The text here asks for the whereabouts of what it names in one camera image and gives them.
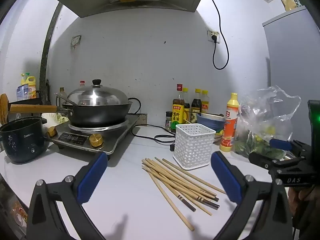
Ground green leafy vegetables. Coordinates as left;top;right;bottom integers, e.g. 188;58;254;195
236;130;285;159

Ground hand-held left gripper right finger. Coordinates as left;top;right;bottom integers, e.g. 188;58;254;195
211;151;293;240

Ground person's right hand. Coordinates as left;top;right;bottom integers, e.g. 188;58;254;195
287;184;320;233

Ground black wok with wooden handle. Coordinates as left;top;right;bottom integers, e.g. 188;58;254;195
9;96;133;128

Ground dark brown chopstick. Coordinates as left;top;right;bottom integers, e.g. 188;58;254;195
186;110;224;117

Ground metal spatula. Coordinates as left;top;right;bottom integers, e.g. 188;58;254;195
55;94;78;106

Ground orange dish soap bottle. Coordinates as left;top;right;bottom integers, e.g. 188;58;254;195
220;92;240;153

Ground black electric pot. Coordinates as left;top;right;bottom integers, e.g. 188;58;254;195
0;116;50;165

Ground white dish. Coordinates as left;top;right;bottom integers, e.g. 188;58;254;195
212;131;224;144

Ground clear plastic bag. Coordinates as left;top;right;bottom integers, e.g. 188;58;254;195
234;85;302;160

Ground white plastic woven basket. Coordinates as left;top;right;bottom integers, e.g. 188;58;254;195
173;124;216;170

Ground steel wok lid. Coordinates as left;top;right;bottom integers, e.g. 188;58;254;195
67;79;130;106

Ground red-capped yellow-label sauce bottle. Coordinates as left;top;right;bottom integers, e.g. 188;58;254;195
172;84;185;129

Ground dark vertical pipe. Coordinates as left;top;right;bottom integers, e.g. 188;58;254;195
39;1;63;105

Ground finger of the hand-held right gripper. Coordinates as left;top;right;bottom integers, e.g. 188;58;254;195
249;152;304;170
269;139;310;155

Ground yellow detergent jug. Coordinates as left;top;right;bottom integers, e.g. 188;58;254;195
20;73;37;99

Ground black cooker power cable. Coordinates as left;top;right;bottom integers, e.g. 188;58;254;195
127;97;177;152

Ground blue bowl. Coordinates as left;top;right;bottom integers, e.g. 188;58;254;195
197;112;225;132

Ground white wall socket with plug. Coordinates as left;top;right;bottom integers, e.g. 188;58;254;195
207;29;220;44

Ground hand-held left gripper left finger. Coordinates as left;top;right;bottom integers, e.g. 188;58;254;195
26;152;108;240

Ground silver induction cooker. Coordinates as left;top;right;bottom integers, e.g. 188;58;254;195
49;114;140;155

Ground round wooden board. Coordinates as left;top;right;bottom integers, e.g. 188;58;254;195
0;94;9;125

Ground pile of wooden chopsticks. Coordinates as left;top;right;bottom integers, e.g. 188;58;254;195
142;157;227;232

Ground yellow-capped vinegar bottle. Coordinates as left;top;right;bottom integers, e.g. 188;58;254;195
182;88;192;124

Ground black wall power cable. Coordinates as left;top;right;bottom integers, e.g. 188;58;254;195
206;0;229;70

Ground yellow-capped orange-label bottle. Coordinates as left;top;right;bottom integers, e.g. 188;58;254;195
201;90;209;114

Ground pale napa cabbage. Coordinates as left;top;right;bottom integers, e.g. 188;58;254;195
41;112;69;126

